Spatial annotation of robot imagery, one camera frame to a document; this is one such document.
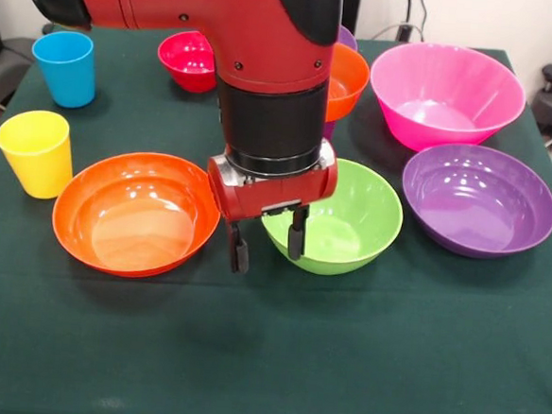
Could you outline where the large pink bowl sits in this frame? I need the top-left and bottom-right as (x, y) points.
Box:
(364, 38), (530, 160)

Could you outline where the small red bowl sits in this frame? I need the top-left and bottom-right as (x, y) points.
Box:
(154, 27), (222, 95)

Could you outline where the blue plastic cup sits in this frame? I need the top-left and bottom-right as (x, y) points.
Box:
(27, 28), (101, 111)

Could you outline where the grey cable with plug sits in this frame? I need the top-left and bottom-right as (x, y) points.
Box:
(370, 19), (428, 46)

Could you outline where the small orange bowl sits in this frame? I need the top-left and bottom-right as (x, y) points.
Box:
(325, 43), (373, 126)

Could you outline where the green bowl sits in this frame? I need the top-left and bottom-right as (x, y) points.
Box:
(256, 152), (408, 281)

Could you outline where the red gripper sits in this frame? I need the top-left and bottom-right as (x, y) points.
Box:
(198, 130), (342, 282)

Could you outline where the black chair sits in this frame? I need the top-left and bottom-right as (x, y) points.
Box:
(0, 0), (39, 113)

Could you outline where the large orange bowl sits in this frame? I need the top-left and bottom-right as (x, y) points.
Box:
(47, 146), (226, 285)

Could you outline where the purple bowl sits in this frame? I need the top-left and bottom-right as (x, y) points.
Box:
(337, 24), (361, 53)
(396, 138), (552, 264)

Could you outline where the black hanging cable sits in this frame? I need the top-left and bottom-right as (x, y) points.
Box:
(413, 0), (432, 43)

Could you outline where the dark green table cloth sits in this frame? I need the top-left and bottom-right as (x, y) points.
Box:
(0, 10), (552, 414)

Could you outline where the yellow plastic cup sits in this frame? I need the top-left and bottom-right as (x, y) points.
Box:
(0, 107), (78, 202)

